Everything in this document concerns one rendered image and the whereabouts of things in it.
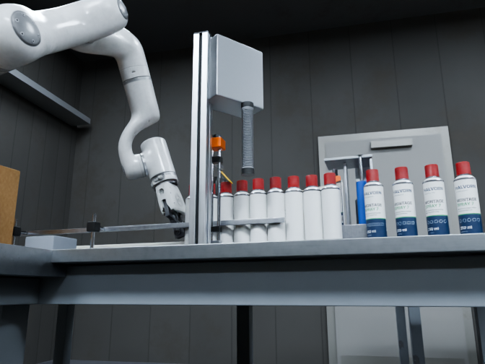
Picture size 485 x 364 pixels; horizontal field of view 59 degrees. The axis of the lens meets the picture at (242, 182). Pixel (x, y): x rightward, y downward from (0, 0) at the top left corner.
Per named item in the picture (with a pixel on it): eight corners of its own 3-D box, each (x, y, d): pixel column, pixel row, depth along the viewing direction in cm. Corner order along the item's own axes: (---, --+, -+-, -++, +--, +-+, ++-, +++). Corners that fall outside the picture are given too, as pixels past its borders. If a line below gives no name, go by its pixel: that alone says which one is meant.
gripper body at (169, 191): (167, 175, 132) (177, 208, 128) (182, 182, 141) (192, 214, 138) (146, 185, 133) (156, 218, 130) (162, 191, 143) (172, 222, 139)
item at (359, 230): (379, 249, 128) (373, 165, 134) (379, 245, 116) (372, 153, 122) (332, 250, 132) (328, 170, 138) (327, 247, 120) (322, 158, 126)
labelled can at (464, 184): (482, 243, 109) (471, 164, 113) (486, 240, 104) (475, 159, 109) (459, 243, 110) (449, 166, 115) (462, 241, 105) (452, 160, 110)
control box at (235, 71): (263, 109, 128) (263, 52, 132) (216, 94, 118) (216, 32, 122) (243, 120, 136) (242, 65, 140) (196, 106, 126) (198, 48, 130)
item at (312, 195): (325, 248, 120) (322, 177, 125) (322, 246, 116) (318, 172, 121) (307, 248, 122) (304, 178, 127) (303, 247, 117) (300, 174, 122)
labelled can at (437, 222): (449, 244, 111) (440, 167, 116) (452, 242, 106) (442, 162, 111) (427, 245, 112) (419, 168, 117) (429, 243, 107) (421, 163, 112)
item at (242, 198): (253, 250, 126) (252, 182, 131) (247, 248, 121) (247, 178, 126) (237, 250, 128) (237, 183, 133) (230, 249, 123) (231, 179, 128)
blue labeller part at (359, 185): (372, 240, 120) (368, 183, 124) (372, 239, 117) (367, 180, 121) (360, 240, 121) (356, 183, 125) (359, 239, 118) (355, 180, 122)
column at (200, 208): (210, 266, 113) (213, 38, 130) (203, 265, 109) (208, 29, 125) (194, 266, 115) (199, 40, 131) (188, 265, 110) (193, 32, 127)
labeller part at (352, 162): (372, 167, 134) (372, 163, 134) (372, 157, 123) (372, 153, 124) (328, 170, 138) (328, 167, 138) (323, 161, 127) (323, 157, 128)
